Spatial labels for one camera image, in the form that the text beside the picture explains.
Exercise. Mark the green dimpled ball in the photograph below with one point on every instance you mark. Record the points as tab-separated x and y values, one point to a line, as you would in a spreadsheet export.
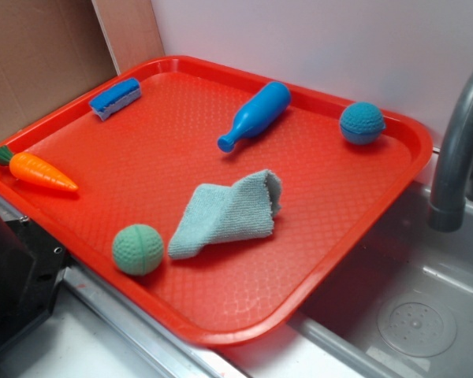
137	250

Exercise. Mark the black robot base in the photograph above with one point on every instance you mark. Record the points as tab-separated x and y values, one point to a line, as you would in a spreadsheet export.
31	269

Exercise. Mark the blue dimpled ball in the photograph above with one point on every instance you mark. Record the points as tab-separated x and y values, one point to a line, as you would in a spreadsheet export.
362	123

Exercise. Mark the red plastic tray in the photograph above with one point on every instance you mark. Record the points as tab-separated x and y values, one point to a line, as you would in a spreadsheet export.
142	165

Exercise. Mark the light teal cloth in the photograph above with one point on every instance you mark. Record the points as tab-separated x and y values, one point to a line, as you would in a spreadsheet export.
223	214

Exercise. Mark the blue toy bottle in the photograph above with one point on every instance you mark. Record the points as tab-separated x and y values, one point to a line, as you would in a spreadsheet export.
256	115

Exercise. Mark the blue white sponge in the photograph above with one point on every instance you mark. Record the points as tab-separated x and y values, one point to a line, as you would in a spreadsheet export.
116	98

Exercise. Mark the grey toy sink basin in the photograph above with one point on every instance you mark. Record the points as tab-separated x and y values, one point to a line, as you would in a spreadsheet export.
399	305

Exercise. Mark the grey sink faucet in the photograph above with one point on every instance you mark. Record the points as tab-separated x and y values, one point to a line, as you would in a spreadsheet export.
453	177

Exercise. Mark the orange toy carrot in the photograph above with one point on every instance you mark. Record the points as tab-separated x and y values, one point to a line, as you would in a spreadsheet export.
32	169

